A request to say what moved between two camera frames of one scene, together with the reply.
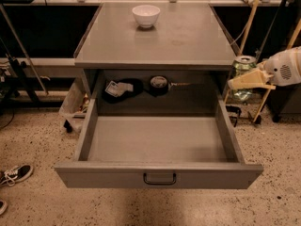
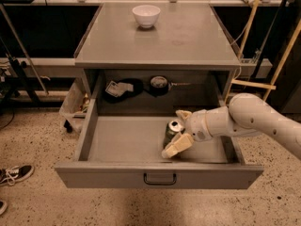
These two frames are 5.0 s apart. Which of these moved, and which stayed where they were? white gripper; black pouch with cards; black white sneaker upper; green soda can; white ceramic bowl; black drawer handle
Moved: white gripper; green soda can
Stayed: black drawer handle; black pouch with cards; black white sneaker upper; white ceramic bowl
